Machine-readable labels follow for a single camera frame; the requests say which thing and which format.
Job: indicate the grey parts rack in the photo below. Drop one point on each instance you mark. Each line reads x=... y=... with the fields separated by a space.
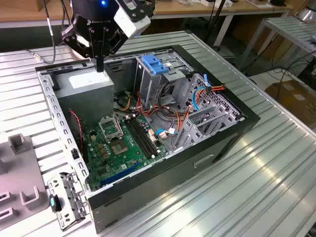
x=22 y=170

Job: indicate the black stand pole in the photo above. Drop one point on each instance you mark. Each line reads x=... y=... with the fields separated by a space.
x=216 y=22

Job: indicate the CPU socket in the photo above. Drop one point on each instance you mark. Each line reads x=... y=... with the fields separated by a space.
x=119 y=148

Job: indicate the blue expansion slot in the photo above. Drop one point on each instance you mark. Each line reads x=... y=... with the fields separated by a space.
x=109 y=181

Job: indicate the wooden desk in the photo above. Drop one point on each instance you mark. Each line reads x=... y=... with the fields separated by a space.
x=24 y=13

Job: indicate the brown cardboard box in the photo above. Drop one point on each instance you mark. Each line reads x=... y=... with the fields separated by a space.
x=293 y=98

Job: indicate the green motherboard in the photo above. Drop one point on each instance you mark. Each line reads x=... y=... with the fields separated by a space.
x=134 y=159

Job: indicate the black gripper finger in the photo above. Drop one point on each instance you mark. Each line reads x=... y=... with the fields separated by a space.
x=71 y=37
x=116 y=40

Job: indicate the black RAM slot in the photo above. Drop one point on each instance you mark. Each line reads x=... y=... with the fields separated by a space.
x=142 y=138
x=139 y=138
x=136 y=138
x=145 y=138

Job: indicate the metal slat side table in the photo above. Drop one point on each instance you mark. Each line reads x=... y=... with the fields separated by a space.
x=291 y=32

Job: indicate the grey metal slot bracket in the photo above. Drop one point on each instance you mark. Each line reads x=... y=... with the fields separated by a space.
x=55 y=184

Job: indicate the black PC case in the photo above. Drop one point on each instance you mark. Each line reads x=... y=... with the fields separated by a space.
x=160 y=182

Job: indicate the blue plastic cage latch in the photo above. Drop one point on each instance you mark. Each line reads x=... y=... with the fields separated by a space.
x=153 y=64

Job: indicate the grey power supply unit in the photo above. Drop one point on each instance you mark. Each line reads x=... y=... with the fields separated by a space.
x=84 y=98

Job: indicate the grey metal drive cage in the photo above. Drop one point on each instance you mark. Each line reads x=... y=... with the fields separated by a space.
x=150 y=84

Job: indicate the grey metal disk bay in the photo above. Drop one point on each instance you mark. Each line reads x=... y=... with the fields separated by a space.
x=214 y=113

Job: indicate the black latch with blue mark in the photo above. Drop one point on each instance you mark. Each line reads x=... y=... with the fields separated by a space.
x=55 y=203

